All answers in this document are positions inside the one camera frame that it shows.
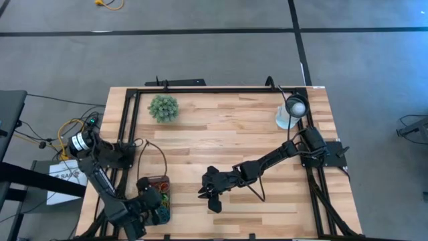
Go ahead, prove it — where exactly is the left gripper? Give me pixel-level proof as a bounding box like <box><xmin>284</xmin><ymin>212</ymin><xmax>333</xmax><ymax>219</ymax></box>
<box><xmin>135</xmin><ymin>177</ymin><xmax>165</xmax><ymax>226</ymax></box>

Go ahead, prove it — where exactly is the white paper sign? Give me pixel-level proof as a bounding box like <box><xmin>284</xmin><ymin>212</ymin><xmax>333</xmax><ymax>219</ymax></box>
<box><xmin>45</xmin><ymin>158</ymin><xmax>89</xmax><ymax>206</ymax></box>

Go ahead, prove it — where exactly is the green plant in patterned pot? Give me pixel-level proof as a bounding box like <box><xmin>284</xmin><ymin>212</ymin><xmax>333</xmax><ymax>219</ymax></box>
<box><xmin>147</xmin><ymin>94</ymin><xmax>180</xmax><ymax>124</ymax></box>

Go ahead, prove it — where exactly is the black desk bar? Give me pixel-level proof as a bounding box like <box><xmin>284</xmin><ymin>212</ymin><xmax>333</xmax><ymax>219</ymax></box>
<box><xmin>0</xmin><ymin>161</ymin><xmax>87</xmax><ymax>199</ymax></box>

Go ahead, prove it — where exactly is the right arm black supply cable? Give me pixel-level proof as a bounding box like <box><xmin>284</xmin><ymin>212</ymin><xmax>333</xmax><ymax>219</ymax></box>
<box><xmin>277</xmin><ymin>85</ymin><xmax>292</xmax><ymax>143</ymax></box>

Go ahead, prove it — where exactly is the yellow floor cable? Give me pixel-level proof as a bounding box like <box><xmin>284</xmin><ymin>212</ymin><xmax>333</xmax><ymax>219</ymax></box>
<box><xmin>94</xmin><ymin>0</ymin><xmax>125</xmax><ymax>11</ymax></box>
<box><xmin>56</xmin><ymin>116</ymin><xmax>88</xmax><ymax>161</ymax></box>

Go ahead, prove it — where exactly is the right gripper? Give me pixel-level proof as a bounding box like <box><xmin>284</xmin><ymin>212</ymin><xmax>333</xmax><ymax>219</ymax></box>
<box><xmin>197</xmin><ymin>165</ymin><xmax>241</xmax><ymax>214</ymax></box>

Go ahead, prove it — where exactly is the black floor cable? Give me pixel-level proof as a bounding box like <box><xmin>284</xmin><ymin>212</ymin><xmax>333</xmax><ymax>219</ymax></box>
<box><xmin>25</xmin><ymin>93</ymin><xmax>106</xmax><ymax>108</ymax></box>

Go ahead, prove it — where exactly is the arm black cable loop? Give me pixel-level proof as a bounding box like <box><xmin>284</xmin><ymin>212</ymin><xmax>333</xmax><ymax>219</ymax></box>
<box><xmin>136</xmin><ymin>139</ymin><xmax>168</xmax><ymax>178</ymax></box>
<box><xmin>245</xmin><ymin>173</ymin><xmax>268</xmax><ymax>203</ymax></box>

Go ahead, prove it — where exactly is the grey desk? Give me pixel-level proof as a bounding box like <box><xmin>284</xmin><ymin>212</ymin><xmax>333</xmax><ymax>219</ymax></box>
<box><xmin>0</xmin><ymin>89</ymin><xmax>28</xmax><ymax>161</ymax></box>

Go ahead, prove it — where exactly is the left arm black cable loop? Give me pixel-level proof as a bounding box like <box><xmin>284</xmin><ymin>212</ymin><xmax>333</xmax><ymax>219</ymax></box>
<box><xmin>136</xmin><ymin>139</ymin><xmax>168</xmax><ymax>178</ymax></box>

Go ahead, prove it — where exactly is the black power strip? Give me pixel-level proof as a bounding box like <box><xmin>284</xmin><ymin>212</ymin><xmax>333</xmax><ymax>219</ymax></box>
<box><xmin>78</xmin><ymin>113</ymin><xmax>101</xmax><ymax>137</ymax></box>

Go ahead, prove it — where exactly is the grey stand leg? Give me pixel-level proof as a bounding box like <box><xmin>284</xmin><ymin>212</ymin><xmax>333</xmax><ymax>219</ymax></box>
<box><xmin>397</xmin><ymin>116</ymin><xmax>428</xmax><ymax>137</ymax></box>

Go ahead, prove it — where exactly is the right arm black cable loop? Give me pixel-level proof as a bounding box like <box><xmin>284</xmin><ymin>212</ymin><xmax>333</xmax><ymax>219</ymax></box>
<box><xmin>245</xmin><ymin>173</ymin><xmax>268</xmax><ymax>203</ymax></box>

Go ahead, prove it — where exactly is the white cylindrical container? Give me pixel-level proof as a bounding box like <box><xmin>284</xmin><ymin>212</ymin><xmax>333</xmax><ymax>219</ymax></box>
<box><xmin>274</xmin><ymin>93</ymin><xmax>310</xmax><ymax>131</ymax></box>

